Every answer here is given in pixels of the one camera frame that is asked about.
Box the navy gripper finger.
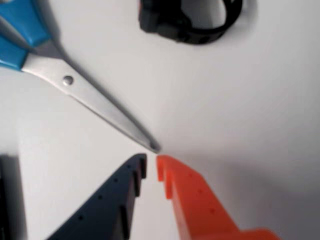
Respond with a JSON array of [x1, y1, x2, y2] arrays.
[[46, 153, 148, 240]]

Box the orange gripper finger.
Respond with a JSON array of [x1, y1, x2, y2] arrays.
[[156, 154, 281, 240]]

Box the blue handled scissors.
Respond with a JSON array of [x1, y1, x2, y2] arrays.
[[0, 0, 161, 154]]

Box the black ring strap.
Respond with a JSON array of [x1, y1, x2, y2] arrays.
[[138, 0, 244, 46]]

